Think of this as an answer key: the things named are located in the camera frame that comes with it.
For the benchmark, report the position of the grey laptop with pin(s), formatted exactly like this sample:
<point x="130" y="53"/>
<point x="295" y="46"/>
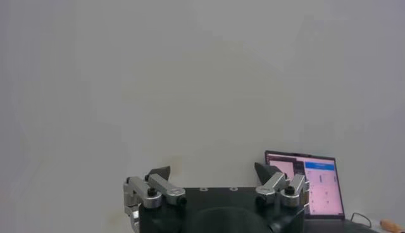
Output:
<point x="322" y="186"/>

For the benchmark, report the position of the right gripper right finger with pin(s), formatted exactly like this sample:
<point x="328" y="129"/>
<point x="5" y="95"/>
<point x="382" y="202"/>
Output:
<point x="278" y="186"/>

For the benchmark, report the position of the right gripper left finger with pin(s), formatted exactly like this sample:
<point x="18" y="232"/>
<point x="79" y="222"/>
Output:
<point x="155" y="193"/>

